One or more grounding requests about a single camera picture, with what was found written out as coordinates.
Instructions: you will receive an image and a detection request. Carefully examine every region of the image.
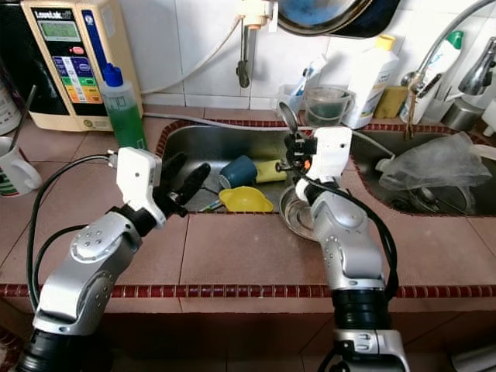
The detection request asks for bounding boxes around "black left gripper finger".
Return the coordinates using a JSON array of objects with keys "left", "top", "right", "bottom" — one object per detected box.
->
[
  {"left": 178, "top": 163, "right": 210, "bottom": 206},
  {"left": 163, "top": 152, "right": 188, "bottom": 195}
]

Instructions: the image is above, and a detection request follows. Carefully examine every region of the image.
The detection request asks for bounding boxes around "steel spoon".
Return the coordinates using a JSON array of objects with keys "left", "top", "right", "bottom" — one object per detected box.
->
[{"left": 279, "top": 103, "right": 303, "bottom": 167}]

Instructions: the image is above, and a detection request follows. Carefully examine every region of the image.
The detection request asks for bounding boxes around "blue plastic mug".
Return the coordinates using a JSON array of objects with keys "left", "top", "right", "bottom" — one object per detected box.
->
[{"left": 219, "top": 155, "right": 257, "bottom": 189}]

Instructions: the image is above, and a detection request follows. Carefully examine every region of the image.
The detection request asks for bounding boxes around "round steel bowl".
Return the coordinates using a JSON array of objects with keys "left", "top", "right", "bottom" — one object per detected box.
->
[{"left": 279, "top": 184, "right": 326, "bottom": 243}]

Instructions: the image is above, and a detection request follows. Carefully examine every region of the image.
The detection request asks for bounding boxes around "black kitchen appliance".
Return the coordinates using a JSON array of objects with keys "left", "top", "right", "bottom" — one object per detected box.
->
[{"left": 0, "top": 4, "right": 40, "bottom": 117}]

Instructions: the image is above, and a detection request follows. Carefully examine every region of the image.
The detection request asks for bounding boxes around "yellow dish sponge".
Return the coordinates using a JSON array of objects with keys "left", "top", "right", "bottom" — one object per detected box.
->
[{"left": 252, "top": 160, "right": 288, "bottom": 184}]

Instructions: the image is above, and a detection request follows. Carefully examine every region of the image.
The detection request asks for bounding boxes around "clear toothbrush cup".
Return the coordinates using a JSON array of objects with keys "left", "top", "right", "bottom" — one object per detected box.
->
[{"left": 275, "top": 84, "right": 303, "bottom": 117}]

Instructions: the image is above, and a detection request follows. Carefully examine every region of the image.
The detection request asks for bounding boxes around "stainless steel sink basin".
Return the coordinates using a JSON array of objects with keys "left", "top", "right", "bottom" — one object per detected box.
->
[
  {"left": 157, "top": 122, "right": 353, "bottom": 216},
  {"left": 349, "top": 128, "right": 496, "bottom": 218}
]

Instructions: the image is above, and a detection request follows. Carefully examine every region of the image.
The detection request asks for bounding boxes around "green soap bottle blue cap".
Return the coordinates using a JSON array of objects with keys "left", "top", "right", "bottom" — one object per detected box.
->
[{"left": 99, "top": 64, "right": 148, "bottom": 150}]

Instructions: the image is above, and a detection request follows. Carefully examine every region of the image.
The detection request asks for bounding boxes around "white bottle with yellow cap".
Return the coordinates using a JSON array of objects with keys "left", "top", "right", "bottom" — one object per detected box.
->
[{"left": 343, "top": 35, "right": 400, "bottom": 130}]

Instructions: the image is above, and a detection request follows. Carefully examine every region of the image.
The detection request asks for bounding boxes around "yellow scouring pad block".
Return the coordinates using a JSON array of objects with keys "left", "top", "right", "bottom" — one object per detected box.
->
[{"left": 374, "top": 85, "right": 408, "bottom": 119}]

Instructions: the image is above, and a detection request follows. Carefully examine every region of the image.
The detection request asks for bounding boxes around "beige water ionizer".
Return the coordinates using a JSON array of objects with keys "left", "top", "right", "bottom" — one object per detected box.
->
[{"left": 19, "top": 0, "right": 144, "bottom": 133}]

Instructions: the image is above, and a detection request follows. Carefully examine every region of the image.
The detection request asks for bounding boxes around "white printed mug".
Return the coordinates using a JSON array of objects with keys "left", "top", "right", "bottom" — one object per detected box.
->
[{"left": 0, "top": 136, "right": 43, "bottom": 197}]

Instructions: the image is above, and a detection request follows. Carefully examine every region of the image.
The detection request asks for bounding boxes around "hanging black tray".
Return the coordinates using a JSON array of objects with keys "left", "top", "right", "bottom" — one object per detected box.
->
[{"left": 279, "top": 0, "right": 404, "bottom": 38}]

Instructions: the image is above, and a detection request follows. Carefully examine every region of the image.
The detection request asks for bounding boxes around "spoon in white mug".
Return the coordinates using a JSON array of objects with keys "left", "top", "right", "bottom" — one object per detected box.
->
[{"left": 12, "top": 84, "right": 40, "bottom": 156}]

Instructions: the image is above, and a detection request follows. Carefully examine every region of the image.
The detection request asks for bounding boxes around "small steel cup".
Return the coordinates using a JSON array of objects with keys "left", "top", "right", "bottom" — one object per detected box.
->
[{"left": 438, "top": 97, "right": 485, "bottom": 133}]

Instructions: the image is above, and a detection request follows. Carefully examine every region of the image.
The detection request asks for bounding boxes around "white canister with text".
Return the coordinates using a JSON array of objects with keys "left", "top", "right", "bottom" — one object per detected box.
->
[{"left": 0, "top": 74, "right": 22, "bottom": 136}]

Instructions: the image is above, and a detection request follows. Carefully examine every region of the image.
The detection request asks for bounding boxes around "chrome sink faucet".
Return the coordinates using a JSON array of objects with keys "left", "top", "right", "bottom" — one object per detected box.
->
[{"left": 399, "top": 0, "right": 496, "bottom": 140}]

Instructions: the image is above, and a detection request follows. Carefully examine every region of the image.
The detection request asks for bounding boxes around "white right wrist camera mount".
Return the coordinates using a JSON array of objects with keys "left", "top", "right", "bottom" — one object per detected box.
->
[{"left": 310, "top": 126, "right": 353, "bottom": 183}]

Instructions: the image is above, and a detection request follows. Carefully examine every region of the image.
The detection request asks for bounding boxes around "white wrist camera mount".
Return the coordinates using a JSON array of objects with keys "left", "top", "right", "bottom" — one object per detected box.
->
[
  {"left": 115, "top": 147, "right": 164, "bottom": 226},
  {"left": 310, "top": 126, "right": 353, "bottom": 183}
]

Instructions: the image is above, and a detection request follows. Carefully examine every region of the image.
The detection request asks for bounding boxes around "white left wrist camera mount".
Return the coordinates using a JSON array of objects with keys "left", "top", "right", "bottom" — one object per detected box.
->
[{"left": 115, "top": 147, "right": 164, "bottom": 226}]

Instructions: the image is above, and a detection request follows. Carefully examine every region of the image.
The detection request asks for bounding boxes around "clear plastic tub with handle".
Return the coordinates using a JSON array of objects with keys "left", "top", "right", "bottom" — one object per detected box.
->
[{"left": 302, "top": 85, "right": 355, "bottom": 129}]

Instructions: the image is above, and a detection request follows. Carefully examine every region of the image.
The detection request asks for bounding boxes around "grey hose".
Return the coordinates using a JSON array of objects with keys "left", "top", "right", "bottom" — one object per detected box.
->
[{"left": 143, "top": 112, "right": 249, "bottom": 126}]

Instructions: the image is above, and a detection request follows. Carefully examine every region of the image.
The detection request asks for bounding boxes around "steel wall tap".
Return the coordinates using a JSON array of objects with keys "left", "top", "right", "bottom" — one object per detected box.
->
[{"left": 232, "top": 0, "right": 276, "bottom": 88}]

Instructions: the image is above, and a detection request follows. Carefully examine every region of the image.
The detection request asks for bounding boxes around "white hose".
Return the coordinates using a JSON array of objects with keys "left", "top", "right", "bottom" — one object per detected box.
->
[{"left": 143, "top": 19, "right": 245, "bottom": 96}]

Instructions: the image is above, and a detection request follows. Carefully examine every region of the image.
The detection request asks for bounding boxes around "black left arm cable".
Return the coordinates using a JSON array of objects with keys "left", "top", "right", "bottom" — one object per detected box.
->
[{"left": 27, "top": 153, "right": 121, "bottom": 311}]

